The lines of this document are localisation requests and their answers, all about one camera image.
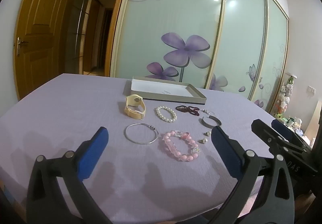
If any dark red bead necklace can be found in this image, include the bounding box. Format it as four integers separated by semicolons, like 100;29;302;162
175;105;201;117

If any cream wide bangle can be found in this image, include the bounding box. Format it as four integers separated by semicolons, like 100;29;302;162
124;94;146;119

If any metal door handle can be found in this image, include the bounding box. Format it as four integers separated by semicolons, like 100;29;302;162
14;36;29;57

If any stack of plush toys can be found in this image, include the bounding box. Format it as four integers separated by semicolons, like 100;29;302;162
274;75;298;119

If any grey cardboard tray box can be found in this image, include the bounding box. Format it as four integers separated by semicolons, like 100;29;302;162
122;76;207;104

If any wooden door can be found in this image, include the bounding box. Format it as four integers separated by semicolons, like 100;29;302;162
14;0;77;101

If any silver cuff bangle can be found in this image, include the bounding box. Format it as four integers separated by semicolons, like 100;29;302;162
202;115;222;129

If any thin silver hoop bangle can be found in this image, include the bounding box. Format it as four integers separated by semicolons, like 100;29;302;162
124;123;159;145

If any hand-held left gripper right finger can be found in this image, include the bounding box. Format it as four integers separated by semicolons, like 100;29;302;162
209;126;295;224

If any white pearl bracelet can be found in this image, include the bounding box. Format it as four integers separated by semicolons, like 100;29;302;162
155;106;177;123

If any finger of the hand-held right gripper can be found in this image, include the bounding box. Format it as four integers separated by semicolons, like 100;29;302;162
252;119;302;158
272;120;312;154

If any beige wooden board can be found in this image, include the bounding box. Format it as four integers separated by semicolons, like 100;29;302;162
304;100;322;139

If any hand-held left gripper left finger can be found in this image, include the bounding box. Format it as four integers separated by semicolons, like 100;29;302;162
26;127;114;224

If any pink bead bracelet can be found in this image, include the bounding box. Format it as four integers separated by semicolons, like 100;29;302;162
158;130;203;163

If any floral glass sliding wardrobe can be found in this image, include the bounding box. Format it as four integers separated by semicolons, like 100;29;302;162
109;0;290;114

